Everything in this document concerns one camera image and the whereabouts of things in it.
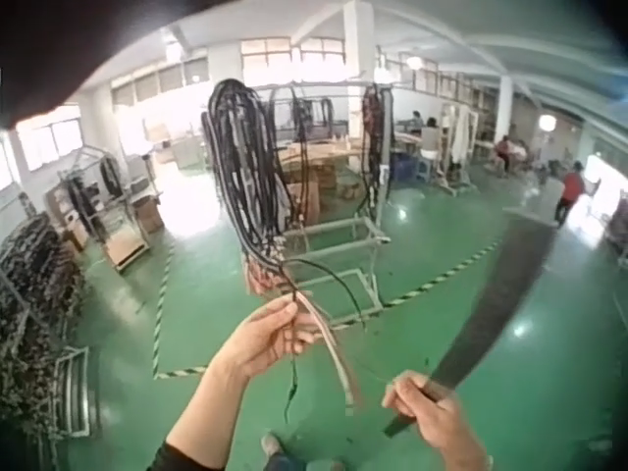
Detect person's right hand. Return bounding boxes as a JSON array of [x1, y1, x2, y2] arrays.
[[381, 370, 488, 461]]

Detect long dark tape strip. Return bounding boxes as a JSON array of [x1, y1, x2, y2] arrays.
[[383, 206, 559, 439]]

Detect small rack with black cables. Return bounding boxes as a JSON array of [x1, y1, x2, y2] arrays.
[[54, 145, 154, 274]]

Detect pink ribbon cable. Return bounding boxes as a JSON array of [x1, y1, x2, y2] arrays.
[[292, 288, 365, 409]]

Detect hanging bundle of red-black cables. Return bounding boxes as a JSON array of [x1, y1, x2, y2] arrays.
[[360, 82, 394, 220]]

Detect white metal hanging rack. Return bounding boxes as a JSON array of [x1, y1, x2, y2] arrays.
[[267, 80, 396, 329]]

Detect person's legs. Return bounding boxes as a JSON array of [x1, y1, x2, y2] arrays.
[[260, 431, 345, 471]]

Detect brown cardboard box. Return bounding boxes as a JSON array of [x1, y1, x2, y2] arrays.
[[131, 194, 166, 235]]

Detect thin black wire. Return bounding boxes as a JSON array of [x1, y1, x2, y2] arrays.
[[281, 256, 367, 424]]

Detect white frame rack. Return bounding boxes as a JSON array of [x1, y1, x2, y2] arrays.
[[438, 100, 481, 198]]

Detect rack heaped with black cables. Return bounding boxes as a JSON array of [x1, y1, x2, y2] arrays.
[[0, 208, 102, 471]]

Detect stack of blue crates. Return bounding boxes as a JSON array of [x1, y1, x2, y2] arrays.
[[391, 150, 433, 183]]

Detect hanging thin black cables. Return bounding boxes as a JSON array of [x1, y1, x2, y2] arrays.
[[288, 86, 336, 225]]

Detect person's left hand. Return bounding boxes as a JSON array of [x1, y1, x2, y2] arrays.
[[221, 296, 321, 383]]

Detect hanging bundle of black harnesses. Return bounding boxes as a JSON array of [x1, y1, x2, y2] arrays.
[[201, 77, 297, 301]]

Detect wooden work table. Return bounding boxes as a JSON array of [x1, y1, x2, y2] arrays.
[[277, 139, 367, 200]]

